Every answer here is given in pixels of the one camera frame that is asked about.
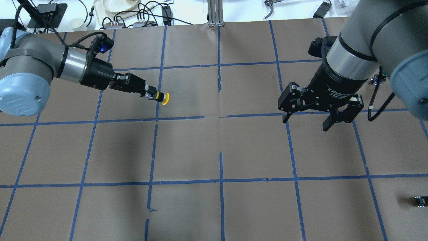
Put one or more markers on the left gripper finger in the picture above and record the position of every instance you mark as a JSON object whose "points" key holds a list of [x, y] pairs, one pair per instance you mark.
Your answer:
{"points": [[129, 77], [130, 87]]}

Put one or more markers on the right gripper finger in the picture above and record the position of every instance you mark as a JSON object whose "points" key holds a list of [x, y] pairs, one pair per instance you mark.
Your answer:
{"points": [[285, 116], [331, 120]]}

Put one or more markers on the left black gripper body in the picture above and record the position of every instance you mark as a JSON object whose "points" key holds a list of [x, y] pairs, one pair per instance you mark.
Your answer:
{"points": [[99, 75]]}

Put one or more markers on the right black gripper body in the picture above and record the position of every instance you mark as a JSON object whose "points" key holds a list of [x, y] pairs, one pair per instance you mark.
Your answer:
{"points": [[330, 85]]}

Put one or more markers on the yellow push button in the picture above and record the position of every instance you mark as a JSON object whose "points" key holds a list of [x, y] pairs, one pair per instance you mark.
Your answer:
{"points": [[157, 96]]}

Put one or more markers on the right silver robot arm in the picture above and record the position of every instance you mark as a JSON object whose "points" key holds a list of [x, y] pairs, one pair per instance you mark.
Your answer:
{"points": [[385, 35]]}

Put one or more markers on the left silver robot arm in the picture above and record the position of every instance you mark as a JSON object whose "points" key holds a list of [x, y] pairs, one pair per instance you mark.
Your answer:
{"points": [[29, 64]]}

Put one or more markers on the green push button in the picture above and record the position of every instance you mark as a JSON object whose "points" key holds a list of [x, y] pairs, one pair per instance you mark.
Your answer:
{"points": [[378, 79]]}

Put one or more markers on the black monitor stand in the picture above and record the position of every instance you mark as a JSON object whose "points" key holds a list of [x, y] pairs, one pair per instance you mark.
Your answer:
{"points": [[51, 13]]}

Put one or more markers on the white paper cup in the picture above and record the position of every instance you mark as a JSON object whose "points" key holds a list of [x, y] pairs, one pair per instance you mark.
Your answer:
{"points": [[78, 24]]}

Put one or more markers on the beige tray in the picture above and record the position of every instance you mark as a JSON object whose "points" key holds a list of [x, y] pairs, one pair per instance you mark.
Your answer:
{"points": [[101, 13]]}

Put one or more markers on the beige plate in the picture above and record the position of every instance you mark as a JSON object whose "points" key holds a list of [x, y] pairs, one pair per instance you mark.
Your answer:
{"points": [[116, 6]]}

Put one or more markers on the black power adapter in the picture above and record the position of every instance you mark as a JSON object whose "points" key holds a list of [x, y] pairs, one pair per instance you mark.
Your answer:
{"points": [[322, 10]]}

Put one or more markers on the metal grabber stick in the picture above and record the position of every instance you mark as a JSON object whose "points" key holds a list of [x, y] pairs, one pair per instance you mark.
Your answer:
{"points": [[293, 9]]}

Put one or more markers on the black contact block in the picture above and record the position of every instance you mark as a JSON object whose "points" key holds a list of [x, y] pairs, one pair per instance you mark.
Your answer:
{"points": [[421, 201]]}

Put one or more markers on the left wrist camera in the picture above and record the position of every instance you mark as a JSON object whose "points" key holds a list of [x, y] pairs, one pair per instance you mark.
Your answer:
{"points": [[101, 44]]}

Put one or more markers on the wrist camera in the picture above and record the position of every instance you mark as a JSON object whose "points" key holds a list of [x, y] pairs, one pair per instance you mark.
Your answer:
{"points": [[321, 46], [101, 44]]}

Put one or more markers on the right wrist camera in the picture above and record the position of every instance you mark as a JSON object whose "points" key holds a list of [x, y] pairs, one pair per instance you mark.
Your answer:
{"points": [[321, 46]]}

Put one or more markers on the aluminium frame post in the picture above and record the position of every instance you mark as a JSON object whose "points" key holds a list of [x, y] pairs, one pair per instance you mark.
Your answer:
{"points": [[215, 13]]}

